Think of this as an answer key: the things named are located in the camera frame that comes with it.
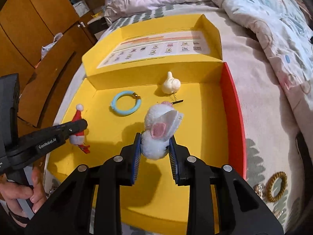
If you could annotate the white paper sheet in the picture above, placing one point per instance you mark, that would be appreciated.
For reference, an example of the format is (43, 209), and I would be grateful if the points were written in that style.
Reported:
(81, 6)

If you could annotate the white plush bunny hair clip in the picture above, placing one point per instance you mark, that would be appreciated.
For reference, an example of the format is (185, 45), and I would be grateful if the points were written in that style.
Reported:
(159, 117)

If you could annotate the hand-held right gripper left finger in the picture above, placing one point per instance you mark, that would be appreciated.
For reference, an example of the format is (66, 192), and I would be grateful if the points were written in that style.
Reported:
(138, 151)

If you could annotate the small silver jewelry piece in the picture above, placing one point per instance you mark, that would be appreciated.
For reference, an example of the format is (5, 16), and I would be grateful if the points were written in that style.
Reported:
(259, 190)

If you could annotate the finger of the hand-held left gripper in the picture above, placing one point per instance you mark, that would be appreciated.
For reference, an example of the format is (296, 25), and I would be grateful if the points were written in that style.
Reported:
(46, 143)

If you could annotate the person's left hand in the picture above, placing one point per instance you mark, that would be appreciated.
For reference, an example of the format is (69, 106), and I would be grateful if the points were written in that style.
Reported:
(38, 191)

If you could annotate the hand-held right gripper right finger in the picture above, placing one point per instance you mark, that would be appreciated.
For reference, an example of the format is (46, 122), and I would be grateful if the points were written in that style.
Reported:
(172, 156)

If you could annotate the cream garlic shaped hair clip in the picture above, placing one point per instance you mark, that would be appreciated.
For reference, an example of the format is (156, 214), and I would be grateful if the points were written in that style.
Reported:
(171, 84)

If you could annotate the red santa plush hair clip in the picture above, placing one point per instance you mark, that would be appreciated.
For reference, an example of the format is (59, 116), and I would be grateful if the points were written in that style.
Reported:
(78, 113)

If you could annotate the white printed quilt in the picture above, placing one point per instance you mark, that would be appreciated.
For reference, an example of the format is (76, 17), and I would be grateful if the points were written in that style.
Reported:
(256, 5)

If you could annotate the white plastic bag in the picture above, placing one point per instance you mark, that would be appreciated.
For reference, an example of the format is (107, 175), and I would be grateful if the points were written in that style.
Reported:
(49, 49)

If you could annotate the leaf print bed sheet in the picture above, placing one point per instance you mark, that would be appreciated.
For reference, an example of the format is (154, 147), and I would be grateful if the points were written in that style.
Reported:
(264, 102)

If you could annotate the wooden wardrobe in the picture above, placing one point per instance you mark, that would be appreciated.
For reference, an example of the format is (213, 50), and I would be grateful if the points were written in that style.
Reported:
(24, 29)

